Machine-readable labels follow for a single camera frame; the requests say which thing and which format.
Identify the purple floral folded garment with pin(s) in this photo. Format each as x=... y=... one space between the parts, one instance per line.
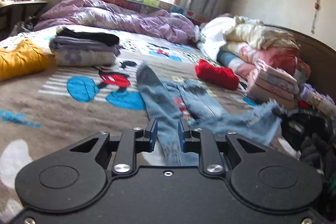
x=324 y=104

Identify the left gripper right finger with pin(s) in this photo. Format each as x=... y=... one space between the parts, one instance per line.
x=212 y=150

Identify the blue denim jacket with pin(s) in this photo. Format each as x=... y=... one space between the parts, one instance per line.
x=169 y=101

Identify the grey folded garment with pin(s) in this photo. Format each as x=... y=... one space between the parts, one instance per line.
x=62 y=43

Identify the purple crumpled duvet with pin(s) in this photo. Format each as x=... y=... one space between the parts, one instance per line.
x=162 y=24

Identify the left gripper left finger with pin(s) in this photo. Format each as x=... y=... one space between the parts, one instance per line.
x=129 y=144

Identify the yellow knit sweater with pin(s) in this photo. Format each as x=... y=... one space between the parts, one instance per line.
x=27 y=58

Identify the pink folded garment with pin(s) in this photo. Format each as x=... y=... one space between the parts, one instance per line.
x=270 y=88

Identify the striped colourful clothes pile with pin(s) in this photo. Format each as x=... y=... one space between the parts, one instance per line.
x=302 y=105

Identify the black folded garment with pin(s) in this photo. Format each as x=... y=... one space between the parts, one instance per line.
x=108 y=39

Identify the dark wooden bed footboard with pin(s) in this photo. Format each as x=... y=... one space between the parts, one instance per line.
x=321 y=59

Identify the cluttered side desk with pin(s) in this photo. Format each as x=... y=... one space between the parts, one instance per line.
x=19 y=16

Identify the cream top folded garment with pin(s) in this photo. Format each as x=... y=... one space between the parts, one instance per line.
x=268 y=70

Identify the beige folded garment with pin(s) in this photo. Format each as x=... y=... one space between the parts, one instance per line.
x=262 y=95

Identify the Mickey Mouse bed blanket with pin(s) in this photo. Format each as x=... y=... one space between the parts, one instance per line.
x=44 y=112

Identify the rolled pink white quilts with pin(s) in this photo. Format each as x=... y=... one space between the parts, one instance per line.
x=241 y=43

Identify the red knit sweater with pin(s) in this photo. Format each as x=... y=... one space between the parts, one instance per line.
x=219 y=76

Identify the white floral folded garment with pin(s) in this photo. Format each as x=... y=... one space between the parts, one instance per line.
x=82 y=58

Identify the colourful alphabet headboard mat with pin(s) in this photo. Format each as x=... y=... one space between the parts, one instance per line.
x=149 y=6

